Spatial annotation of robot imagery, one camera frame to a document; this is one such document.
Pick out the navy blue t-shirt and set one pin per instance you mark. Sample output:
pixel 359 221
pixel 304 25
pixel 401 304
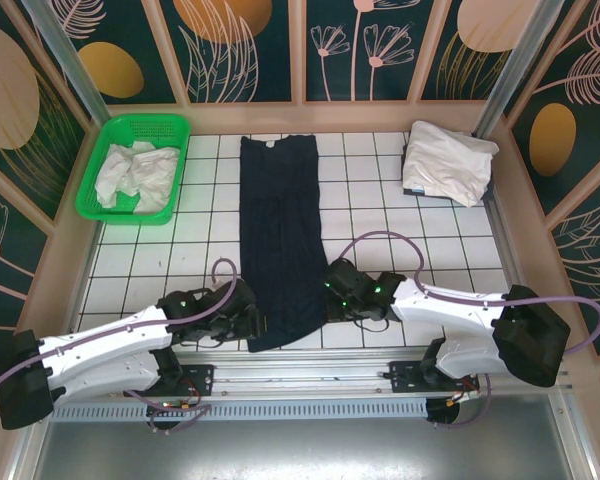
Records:
pixel 280 235

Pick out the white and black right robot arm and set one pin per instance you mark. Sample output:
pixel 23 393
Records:
pixel 455 305

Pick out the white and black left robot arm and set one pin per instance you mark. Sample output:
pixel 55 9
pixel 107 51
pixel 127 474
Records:
pixel 105 345

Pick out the white crumpled t-shirt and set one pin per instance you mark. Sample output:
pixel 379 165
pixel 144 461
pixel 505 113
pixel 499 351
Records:
pixel 147 172

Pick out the white folded t-shirt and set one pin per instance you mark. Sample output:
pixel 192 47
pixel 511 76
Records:
pixel 450 160

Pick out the green plastic basket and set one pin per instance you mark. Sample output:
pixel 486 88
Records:
pixel 91 200

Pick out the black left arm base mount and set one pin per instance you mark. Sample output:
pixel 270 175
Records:
pixel 200 375

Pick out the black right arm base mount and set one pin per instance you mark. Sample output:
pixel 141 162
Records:
pixel 405 375

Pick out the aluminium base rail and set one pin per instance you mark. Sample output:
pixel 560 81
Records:
pixel 290 370

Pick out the aluminium frame post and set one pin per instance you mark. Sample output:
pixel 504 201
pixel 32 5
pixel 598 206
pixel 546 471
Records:
pixel 65 55
pixel 510 65

